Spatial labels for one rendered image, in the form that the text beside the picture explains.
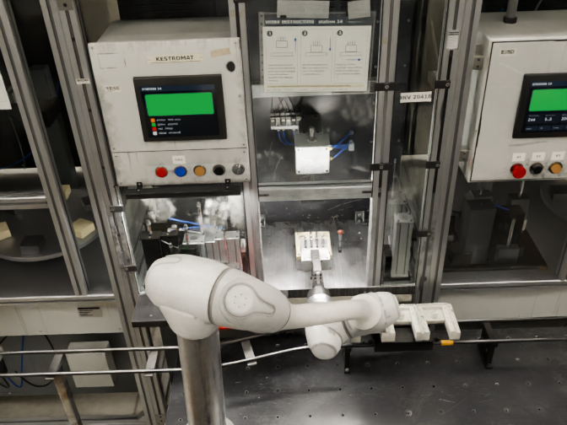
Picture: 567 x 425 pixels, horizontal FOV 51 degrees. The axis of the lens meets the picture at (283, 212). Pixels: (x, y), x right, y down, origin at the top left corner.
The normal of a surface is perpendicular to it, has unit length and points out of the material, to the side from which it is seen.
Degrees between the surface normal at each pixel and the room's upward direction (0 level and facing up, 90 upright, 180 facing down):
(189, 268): 16
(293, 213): 90
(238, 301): 43
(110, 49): 90
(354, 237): 0
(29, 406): 0
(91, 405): 0
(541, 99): 90
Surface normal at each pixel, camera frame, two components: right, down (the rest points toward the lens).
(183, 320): -0.34, 0.58
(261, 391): -0.04, -0.83
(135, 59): 0.01, 0.56
